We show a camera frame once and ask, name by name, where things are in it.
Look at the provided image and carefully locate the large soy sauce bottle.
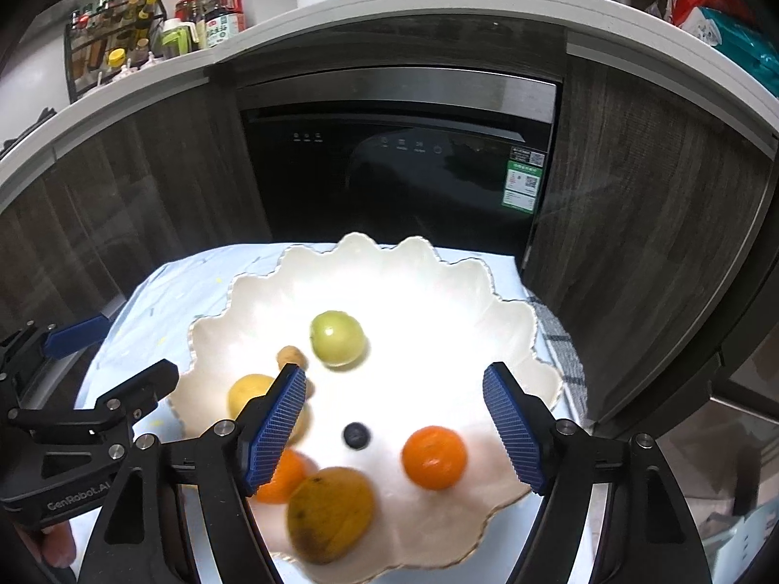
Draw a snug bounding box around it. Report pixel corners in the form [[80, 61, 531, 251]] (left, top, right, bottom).
[[204, 0, 245, 48]]

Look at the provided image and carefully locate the dark blueberry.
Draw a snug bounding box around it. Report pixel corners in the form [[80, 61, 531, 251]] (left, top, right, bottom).
[[342, 422, 371, 451]]

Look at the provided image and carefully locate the left hand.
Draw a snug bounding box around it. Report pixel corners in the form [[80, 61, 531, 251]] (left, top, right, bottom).
[[16, 521, 76, 568]]

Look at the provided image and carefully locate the black built-in dishwasher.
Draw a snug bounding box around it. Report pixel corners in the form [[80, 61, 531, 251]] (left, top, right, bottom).
[[236, 66, 558, 260]]

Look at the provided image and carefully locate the brown longan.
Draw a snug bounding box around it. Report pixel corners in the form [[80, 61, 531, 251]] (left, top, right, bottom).
[[276, 346, 315, 400]]

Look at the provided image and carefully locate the orange tangerine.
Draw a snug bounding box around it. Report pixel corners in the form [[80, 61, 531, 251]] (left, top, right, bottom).
[[401, 426, 469, 491], [254, 448, 313, 505]]

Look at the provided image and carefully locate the white scalloped ceramic bowl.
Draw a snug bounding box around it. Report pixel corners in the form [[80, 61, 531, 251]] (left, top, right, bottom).
[[170, 234, 562, 583]]

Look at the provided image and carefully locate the black wire spice rack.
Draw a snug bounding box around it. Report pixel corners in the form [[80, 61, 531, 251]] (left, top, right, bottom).
[[63, 0, 167, 103]]

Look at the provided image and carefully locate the yellow lemon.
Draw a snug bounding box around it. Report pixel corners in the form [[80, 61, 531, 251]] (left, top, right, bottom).
[[227, 373, 313, 446]]

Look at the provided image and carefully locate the teal plastic bag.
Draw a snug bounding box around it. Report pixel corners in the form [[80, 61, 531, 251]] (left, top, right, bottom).
[[681, 7, 779, 96]]

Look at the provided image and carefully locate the green apple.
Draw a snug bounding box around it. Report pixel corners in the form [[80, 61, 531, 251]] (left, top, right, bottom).
[[310, 310, 367, 368]]

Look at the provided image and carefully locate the grey checkered fringed cloth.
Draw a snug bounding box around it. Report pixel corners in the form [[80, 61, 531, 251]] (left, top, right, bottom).
[[527, 290, 588, 424]]

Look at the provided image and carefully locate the brown green pear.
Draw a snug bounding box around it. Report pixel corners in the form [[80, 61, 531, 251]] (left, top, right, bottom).
[[286, 467, 376, 564]]

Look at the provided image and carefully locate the green lidded jar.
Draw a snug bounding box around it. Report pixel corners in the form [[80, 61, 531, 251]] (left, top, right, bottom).
[[161, 17, 199, 59]]

